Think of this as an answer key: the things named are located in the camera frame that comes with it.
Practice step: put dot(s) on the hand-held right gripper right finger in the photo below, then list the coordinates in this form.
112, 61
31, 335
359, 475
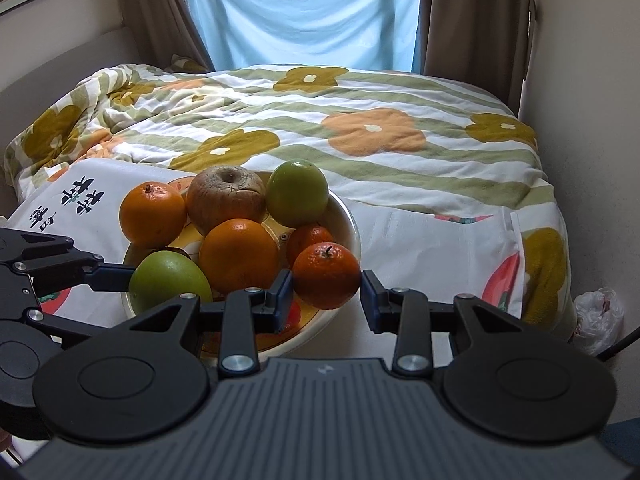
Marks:
371, 301

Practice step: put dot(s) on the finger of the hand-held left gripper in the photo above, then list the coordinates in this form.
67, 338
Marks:
115, 278
60, 324

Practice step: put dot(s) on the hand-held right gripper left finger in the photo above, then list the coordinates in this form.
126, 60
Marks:
284, 301

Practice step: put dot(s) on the cream yellow oval bowl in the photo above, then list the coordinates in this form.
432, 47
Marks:
315, 329

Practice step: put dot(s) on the small mandarin with stem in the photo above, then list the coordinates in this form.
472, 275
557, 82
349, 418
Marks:
325, 277

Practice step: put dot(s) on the green round fruit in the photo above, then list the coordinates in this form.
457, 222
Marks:
167, 282
297, 195

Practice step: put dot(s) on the medium smooth orange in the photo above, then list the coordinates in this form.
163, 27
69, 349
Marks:
239, 257

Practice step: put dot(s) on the large orange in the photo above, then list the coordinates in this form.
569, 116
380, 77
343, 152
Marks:
150, 217

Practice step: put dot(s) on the white persimmon print cloth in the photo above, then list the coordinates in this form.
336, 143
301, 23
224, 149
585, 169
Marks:
425, 260

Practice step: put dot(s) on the yellow red apple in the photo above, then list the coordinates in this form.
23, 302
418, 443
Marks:
225, 200

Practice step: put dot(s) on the floral striped blanket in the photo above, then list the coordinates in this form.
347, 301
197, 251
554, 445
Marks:
375, 100

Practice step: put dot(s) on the beige upholstered headboard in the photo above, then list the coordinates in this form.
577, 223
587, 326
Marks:
65, 70

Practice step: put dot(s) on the white plastic bag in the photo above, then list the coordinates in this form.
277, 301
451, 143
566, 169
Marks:
597, 320

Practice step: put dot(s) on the brown curtain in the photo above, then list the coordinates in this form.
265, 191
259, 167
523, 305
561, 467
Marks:
465, 20
150, 10

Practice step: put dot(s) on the blue curtain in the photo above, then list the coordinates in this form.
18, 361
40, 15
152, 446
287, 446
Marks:
305, 15

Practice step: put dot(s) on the blue fabric item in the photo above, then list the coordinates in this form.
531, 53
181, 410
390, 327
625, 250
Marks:
622, 440

